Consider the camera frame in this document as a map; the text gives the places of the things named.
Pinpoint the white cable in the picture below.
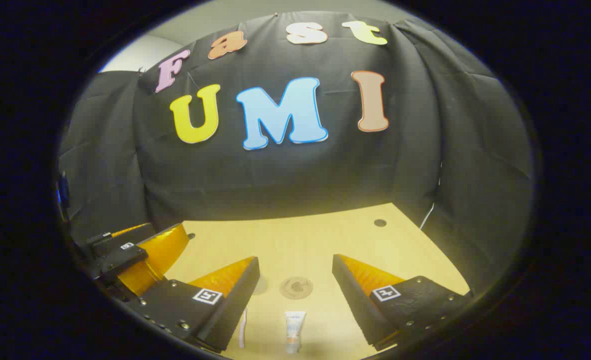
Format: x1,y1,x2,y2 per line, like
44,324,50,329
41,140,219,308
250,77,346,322
419,202,436,231

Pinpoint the white toothpaste tube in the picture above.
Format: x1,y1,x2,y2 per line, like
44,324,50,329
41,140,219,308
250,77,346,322
284,311,307,354

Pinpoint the black backdrop cloth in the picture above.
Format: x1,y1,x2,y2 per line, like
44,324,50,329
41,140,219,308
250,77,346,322
58,11,535,296

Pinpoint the round wooden coaster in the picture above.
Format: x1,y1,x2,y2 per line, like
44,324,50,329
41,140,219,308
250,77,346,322
279,276,314,300

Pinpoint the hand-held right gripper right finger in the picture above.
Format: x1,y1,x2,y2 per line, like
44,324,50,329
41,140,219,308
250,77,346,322
332,253,473,351

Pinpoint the wooden desktop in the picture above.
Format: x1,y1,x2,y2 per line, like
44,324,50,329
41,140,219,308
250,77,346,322
163,202,471,360

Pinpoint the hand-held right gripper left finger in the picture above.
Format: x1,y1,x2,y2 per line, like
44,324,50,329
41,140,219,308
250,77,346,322
125,256,261,352

